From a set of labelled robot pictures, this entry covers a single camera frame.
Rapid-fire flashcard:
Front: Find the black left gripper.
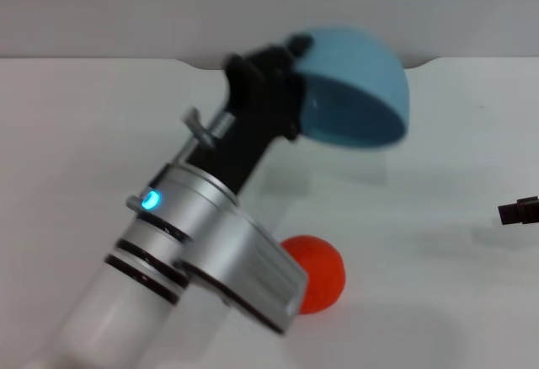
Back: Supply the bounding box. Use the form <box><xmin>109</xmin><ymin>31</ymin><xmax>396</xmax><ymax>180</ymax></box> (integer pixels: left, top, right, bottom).
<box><xmin>184</xmin><ymin>34</ymin><xmax>315</xmax><ymax>196</ymax></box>

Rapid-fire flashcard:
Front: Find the blue bowl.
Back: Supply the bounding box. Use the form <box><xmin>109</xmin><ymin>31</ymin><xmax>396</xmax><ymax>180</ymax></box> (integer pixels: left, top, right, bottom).
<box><xmin>290</xmin><ymin>27</ymin><xmax>410</xmax><ymax>153</ymax></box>

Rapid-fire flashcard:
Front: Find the orange toy fruit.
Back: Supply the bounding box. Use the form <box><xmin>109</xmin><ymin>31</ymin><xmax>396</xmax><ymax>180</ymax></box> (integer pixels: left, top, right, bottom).
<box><xmin>280</xmin><ymin>235</ymin><xmax>347</xmax><ymax>315</ymax></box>

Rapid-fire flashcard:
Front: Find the silver metal mount bracket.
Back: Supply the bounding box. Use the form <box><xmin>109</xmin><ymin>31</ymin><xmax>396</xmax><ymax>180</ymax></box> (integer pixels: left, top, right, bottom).
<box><xmin>183</xmin><ymin>107</ymin><xmax>218</xmax><ymax>150</ymax></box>

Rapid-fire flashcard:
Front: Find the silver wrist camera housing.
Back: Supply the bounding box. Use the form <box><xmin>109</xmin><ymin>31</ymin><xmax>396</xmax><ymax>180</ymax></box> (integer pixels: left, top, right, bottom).
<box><xmin>172</xmin><ymin>208</ymin><xmax>311</xmax><ymax>335</ymax></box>

